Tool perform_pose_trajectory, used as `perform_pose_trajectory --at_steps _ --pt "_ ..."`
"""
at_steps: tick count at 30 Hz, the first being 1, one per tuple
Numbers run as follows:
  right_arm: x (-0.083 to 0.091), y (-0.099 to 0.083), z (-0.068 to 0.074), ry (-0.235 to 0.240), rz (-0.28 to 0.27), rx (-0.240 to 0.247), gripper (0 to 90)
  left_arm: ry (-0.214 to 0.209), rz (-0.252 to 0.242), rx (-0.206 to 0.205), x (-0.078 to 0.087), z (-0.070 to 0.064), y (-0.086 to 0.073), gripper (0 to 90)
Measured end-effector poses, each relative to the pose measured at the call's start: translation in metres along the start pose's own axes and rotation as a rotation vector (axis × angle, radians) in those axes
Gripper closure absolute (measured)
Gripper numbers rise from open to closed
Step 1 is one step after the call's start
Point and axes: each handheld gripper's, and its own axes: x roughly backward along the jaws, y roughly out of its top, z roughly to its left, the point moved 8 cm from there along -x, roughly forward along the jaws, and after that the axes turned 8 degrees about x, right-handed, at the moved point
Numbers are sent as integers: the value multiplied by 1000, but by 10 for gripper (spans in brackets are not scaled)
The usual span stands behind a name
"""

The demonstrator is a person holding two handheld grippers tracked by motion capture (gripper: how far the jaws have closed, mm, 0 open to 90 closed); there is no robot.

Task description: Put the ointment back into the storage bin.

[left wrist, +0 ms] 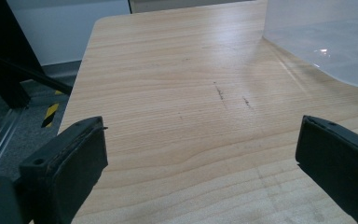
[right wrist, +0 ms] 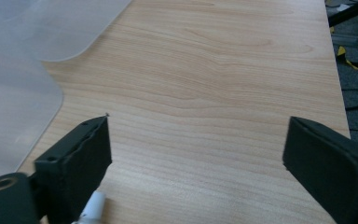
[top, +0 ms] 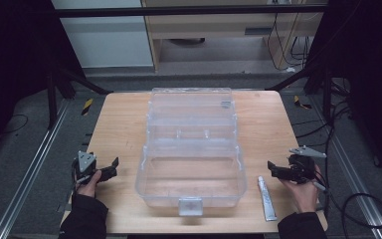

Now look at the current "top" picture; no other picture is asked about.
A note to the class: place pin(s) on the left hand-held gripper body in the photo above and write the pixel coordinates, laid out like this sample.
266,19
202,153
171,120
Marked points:
85,162

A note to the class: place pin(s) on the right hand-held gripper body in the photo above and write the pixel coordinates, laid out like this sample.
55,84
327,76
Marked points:
302,167

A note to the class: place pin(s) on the person's left hand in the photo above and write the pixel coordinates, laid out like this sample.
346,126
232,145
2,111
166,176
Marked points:
89,188

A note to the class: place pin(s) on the person's right hand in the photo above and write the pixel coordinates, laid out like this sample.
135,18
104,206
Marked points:
306,197

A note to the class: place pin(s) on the white squeeze tube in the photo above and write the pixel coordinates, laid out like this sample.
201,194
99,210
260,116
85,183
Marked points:
266,199

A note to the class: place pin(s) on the yellow black striped tape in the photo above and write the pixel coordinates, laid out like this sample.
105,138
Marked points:
87,107
299,103

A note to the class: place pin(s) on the black metal stand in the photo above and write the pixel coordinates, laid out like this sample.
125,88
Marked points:
51,106
327,99

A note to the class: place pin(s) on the clear plastic storage box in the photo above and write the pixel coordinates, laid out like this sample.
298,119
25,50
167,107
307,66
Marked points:
191,166

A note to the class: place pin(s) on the white cabinet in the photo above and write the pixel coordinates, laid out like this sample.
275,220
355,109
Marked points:
109,46

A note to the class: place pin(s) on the dark curtain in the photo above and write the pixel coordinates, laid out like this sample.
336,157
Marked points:
13,59
371,66

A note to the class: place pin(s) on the light wooden desk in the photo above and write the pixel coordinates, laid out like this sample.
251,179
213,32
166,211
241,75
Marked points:
212,24

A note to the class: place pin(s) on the black horizontal bar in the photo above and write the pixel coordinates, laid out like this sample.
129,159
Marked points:
179,11

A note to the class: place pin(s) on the aluminium floor rail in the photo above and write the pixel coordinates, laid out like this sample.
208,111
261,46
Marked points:
354,186
30,179

